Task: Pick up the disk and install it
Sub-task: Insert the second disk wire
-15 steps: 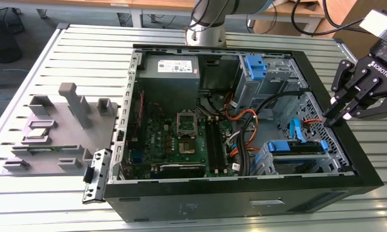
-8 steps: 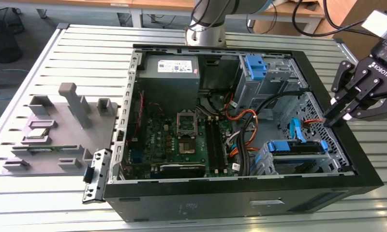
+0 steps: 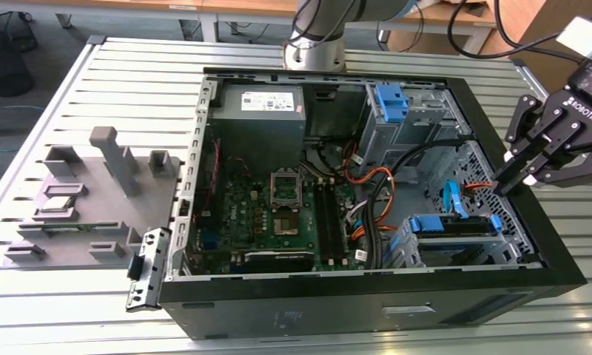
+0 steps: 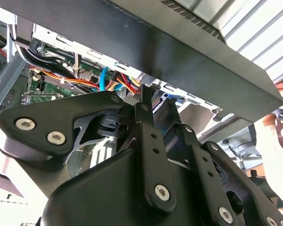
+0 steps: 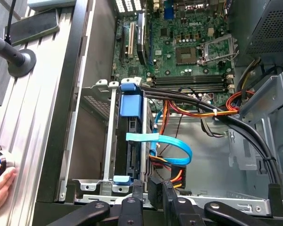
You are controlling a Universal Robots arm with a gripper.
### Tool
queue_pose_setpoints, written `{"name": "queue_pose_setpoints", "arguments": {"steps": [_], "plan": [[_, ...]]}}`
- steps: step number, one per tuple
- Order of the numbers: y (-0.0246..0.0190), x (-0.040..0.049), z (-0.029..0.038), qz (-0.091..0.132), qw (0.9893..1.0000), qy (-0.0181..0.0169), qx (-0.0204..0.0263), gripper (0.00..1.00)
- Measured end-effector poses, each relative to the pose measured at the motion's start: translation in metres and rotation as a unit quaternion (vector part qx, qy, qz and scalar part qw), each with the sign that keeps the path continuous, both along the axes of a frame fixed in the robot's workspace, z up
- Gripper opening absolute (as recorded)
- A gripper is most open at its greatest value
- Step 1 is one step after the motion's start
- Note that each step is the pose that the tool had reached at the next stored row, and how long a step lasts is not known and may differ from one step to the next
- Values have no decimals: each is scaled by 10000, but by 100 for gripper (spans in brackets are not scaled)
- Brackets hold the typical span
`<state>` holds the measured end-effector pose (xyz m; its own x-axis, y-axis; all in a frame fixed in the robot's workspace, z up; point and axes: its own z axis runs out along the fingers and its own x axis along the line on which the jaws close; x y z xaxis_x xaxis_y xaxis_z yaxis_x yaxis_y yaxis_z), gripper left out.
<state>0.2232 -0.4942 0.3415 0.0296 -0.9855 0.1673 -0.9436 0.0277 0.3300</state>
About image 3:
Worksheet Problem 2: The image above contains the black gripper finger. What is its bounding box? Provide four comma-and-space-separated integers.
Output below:
493, 95, 545, 196
522, 146, 592, 189

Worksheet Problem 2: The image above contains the blue data wire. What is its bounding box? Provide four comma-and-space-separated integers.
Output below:
443, 180, 470, 219

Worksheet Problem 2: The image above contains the hard disk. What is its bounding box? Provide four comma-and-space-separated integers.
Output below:
382, 213, 506, 268

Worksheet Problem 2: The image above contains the silver disk bay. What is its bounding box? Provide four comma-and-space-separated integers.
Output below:
382, 212, 533, 269

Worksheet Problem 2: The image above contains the silver optical drive cage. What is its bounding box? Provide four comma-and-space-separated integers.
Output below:
358, 83, 475, 175

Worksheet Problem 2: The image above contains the blue plastic drive latch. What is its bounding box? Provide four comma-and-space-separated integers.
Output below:
374, 84, 410, 124

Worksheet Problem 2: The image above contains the wooden cabinet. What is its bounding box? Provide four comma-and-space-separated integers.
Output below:
481, 0, 592, 105

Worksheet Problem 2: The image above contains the black RAM slot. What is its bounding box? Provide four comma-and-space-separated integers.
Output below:
314, 177, 337, 266
325, 177, 350, 266

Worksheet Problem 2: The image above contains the metal socket cover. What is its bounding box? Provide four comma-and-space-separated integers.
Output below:
270, 170, 306, 210

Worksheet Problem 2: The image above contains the grey power supply unit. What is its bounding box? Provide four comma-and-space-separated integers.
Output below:
211, 84, 309, 175

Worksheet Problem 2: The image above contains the CPU socket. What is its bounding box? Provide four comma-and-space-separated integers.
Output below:
270, 208, 309, 238

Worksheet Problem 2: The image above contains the green motherboard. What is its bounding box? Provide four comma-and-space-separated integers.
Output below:
184, 173, 371, 277

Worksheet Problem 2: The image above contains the black graphics card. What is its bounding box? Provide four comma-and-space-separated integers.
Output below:
230, 248, 318, 274

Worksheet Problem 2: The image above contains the black PC case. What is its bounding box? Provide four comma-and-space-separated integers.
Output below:
155, 66, 587, 341

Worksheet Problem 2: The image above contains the grey parts rack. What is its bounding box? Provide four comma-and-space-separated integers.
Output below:
0, 126, 187, 273

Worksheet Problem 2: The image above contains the green RAM stick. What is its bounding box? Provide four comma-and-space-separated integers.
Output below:
39, 223, 98, 236

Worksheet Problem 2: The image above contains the silver CPU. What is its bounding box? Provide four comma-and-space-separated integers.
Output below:
42, 195, 78, 214

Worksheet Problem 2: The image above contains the black mesh bin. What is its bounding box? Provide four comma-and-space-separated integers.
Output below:
0, 10, 39, 98

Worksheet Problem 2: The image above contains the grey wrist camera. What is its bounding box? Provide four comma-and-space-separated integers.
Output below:
557, 15, 592, 48

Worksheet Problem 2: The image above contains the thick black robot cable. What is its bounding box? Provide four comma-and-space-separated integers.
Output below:
493, 0, 591, 64

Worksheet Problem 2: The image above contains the wooden desk white frame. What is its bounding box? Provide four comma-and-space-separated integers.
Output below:
44, 0, 298, 44
385, 1, 503, 56

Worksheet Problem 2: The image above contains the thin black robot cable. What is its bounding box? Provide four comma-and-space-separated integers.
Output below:
447, 0, 565, 58

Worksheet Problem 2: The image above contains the orange yellow wire bundle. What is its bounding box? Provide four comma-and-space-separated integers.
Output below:
343, 147, 401, 241

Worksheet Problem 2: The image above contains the metal expansion slot bracket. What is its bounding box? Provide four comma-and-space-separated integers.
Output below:
124, 226, 174, 314

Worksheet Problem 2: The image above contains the blue floor cable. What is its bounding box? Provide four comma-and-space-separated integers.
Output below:
0, 105, 46, 153

